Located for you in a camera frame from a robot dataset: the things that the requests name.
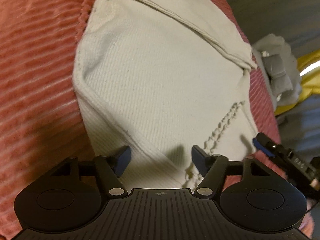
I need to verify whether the white knit sweater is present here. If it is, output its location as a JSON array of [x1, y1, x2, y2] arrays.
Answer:
[[73, 0, 258, 189]]

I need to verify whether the person's right hand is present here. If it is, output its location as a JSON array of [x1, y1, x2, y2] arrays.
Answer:
[[299, 186, 315, 239]]

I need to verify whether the yellow curtain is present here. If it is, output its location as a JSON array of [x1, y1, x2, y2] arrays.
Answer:
[[274, 49, 319, 116]]

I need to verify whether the grey bow cushion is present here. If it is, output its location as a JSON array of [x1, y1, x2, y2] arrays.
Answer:
[[262, 54, 293, 97]]

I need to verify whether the grey shell-shaped chair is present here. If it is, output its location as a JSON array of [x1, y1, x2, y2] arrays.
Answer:
[[252, 34, 302, 109]]

